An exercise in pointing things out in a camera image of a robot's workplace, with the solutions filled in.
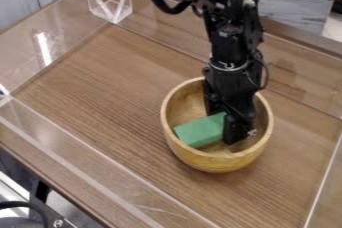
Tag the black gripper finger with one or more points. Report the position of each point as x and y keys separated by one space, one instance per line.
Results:
x=237 y=127
x=212 y=102

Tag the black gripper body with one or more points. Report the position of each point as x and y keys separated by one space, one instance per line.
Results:
x=236 y=86

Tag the brown wooden bowl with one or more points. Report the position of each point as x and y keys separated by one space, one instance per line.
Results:
x=183 y=107

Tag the green rectangular block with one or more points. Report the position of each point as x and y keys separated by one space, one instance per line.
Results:
x=201 y=131

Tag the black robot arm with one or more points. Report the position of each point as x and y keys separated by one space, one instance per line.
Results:
x=233 y=30

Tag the clear acrylic tray walls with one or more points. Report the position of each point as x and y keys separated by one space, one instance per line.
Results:
x=80 y=121

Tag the clear acrylic corner bracket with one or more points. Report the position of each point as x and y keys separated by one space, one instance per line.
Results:
x=112 y=11

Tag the black table leg bracket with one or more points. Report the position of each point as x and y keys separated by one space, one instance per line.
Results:
x=37 y=198

